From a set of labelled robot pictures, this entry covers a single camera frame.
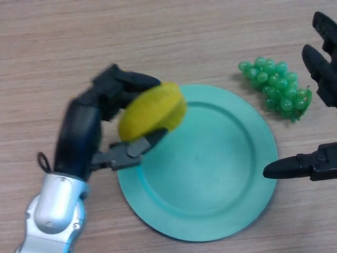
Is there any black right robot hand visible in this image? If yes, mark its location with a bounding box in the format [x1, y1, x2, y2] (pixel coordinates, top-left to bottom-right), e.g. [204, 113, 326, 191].
[263, 11, 337, 182]

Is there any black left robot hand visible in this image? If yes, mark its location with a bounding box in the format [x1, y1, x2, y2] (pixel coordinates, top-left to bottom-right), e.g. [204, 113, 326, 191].
[54, 63, 169, 182]

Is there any green grape bunch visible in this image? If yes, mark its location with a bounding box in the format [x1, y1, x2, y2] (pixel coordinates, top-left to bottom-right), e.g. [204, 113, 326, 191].
[238, 56, 313, 122]

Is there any yellow starfruit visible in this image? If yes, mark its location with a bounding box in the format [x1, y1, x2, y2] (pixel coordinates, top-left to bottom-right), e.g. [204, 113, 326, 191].
[118, 82, 187, 143]

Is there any green round plate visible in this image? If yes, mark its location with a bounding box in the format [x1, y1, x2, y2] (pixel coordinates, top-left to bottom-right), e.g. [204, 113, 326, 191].
[117, 84, 279, 242]

